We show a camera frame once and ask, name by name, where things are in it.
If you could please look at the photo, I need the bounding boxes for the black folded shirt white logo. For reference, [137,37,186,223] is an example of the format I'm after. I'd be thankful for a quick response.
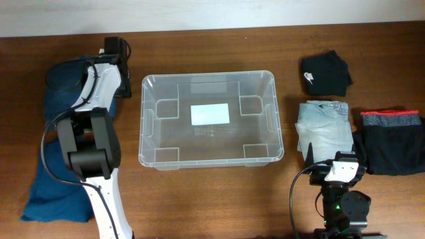
[300,50,353,97]

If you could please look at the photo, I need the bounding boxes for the clear plastic storage container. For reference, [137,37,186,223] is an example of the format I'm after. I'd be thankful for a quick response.
[138,70,285,171]

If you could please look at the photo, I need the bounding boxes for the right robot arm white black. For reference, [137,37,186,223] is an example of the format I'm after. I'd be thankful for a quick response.
[305,144,388,239]

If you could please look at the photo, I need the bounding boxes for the light blue folded jeans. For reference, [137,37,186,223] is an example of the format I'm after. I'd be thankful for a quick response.
[296,100,353,162]

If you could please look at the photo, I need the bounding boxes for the teal blue shirt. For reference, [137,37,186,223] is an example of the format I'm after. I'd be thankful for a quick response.
[20,139,94,223]

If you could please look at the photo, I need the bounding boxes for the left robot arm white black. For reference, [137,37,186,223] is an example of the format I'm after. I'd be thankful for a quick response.
[55,37,134,238]

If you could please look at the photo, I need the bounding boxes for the white label in container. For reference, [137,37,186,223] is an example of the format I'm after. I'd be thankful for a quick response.
[191,104,230,125]

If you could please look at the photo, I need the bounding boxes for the dark blue jeans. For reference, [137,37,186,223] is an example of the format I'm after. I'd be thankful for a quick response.
[43,55,118,131]

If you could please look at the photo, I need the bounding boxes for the black shorts red waistband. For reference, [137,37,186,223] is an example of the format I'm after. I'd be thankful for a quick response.
[353,110,424,176]

